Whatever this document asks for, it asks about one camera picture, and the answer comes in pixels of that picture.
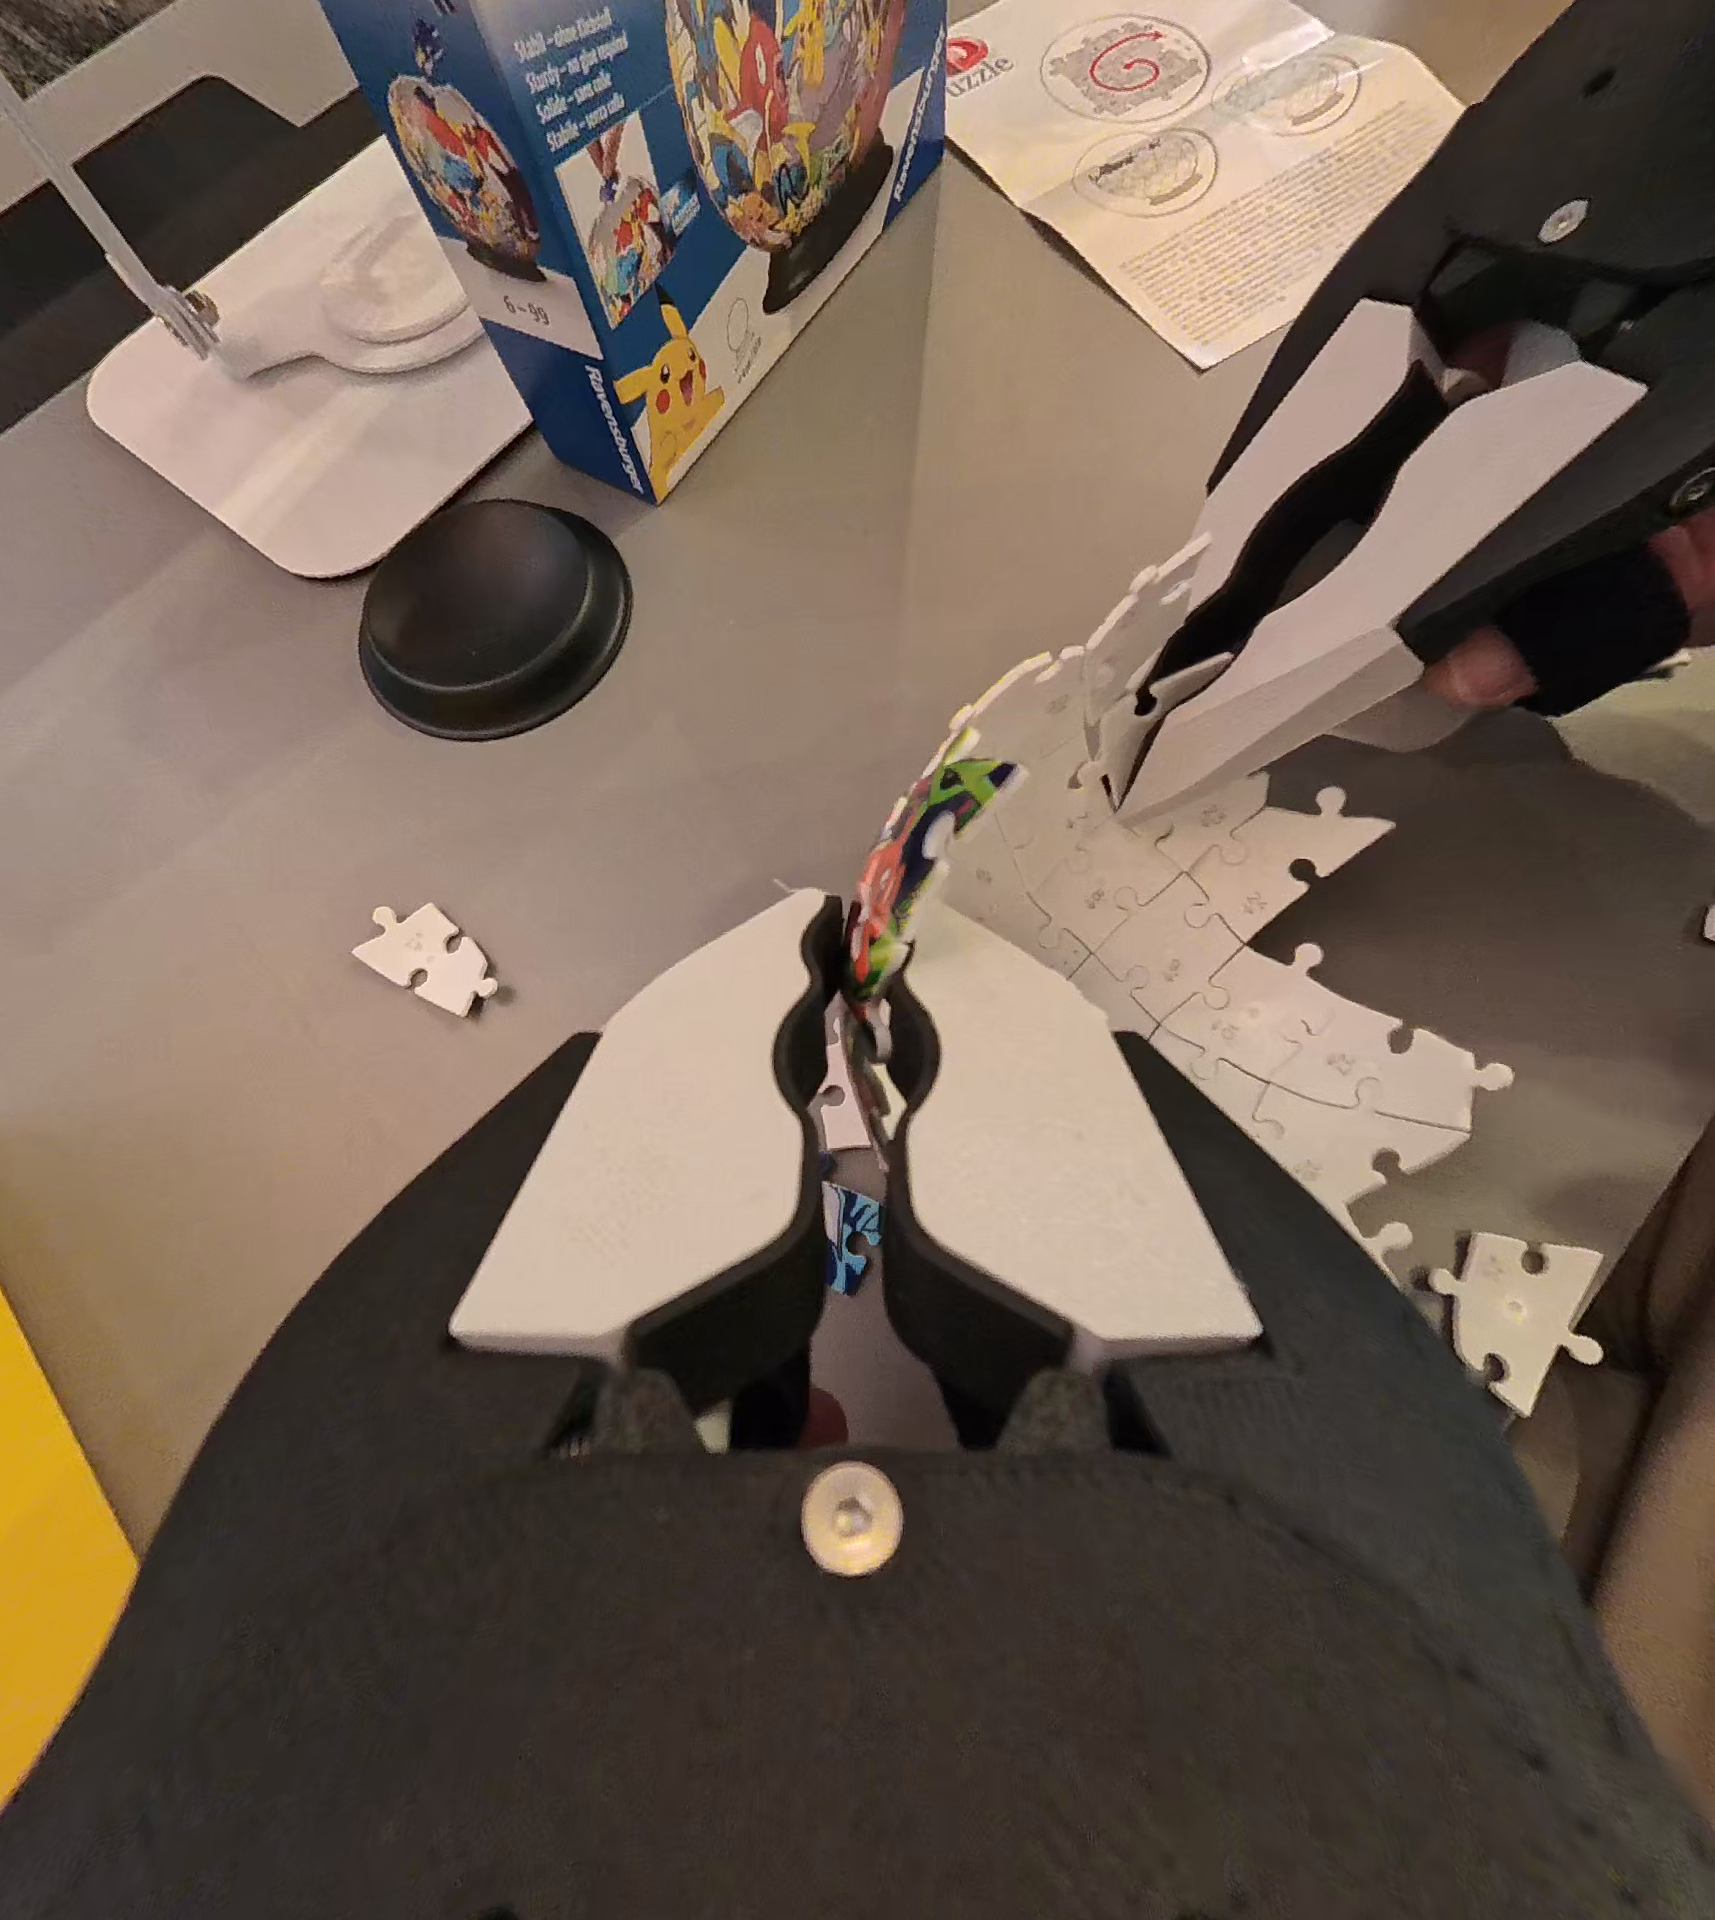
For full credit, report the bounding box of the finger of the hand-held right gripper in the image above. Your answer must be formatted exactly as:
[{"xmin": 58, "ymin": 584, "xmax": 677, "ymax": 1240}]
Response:
[
  {"xmin": 1093, "ymin": 295, "xmax": 1451, "ymax": 803},
  {"xmin": 1115, "ymin": 356, "xmax": 1653, "ymax": 827}
]

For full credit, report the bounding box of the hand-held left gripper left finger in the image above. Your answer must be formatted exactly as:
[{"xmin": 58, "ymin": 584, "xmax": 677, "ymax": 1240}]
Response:
[{"xmin": 449, "ymin": 888, "xmax": 843, "ymax": 1451}]

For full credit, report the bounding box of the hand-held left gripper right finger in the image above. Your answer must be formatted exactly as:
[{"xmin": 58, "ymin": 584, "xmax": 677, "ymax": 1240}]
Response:
[{"xmin": 879, "ymin": 906, "xmax": 1267, "ymax": 1451}]

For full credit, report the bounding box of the colourful puzzle ball shell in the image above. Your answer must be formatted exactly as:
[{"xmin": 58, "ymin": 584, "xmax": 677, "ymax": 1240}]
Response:
[{"xmin": 833, "ymin": 531, "xmax": 1517, "ymax": 1283}]

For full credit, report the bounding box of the yellow blue puzzle piece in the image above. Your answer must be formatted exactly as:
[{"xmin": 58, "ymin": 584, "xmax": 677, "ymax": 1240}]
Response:
[{"xmin": 815, "ymin": 1182, "xmax": 885, "ymax": 1295}]

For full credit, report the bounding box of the black round ball stand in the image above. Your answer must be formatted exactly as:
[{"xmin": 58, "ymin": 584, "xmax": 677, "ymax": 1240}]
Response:
[{"xmin": 357, "ymin": 498, "xmax": 635, "ymax": 741}]

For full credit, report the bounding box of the blue puzzle box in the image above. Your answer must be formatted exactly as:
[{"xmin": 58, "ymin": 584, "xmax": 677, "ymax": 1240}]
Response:
[{"xmin": 318, "ymin": 0, "xmax": 949, "ymax": 507}]

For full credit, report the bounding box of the white instruction leaflet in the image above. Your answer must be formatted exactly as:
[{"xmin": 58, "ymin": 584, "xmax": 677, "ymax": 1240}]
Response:
[{"xmin": 947, "ymin": 0, "xmax": 1467, "ymax": 372}]

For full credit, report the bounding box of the white desk stand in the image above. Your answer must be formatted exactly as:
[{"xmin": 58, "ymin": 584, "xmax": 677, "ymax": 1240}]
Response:
[{"xmin": 0, "ymin": 0, "xmax": 537, "ymax": 580}]

